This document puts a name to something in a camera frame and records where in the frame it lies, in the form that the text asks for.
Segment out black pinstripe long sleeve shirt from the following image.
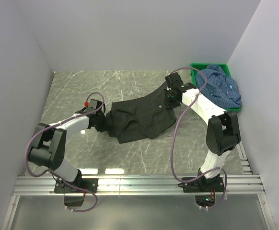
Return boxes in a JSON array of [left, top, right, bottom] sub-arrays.
[[105, 81, 178, 144]]

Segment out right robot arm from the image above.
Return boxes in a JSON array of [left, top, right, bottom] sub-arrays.
[[164, 72, 241, 192]]

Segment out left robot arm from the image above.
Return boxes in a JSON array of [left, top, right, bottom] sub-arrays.
[[25, 99, 108, 193]]

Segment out blue checked long sleeve shirt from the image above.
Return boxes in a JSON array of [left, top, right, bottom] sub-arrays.
[[196, 63, 242, 109]]

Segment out green plastic bin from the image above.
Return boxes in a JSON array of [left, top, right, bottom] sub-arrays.
[[190, 62, 243, 115]]

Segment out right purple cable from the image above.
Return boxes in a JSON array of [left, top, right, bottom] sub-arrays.
[[170, 67, 227, 208]]

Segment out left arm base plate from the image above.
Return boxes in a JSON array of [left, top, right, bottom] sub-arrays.
[[54, 177, 99, 207]]

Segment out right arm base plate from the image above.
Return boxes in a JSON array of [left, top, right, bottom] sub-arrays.
[[177, 176, 226, 210]]

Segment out aluminium mounting rail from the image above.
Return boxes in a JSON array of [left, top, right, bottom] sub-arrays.
[[0, 115, 274, 230]]

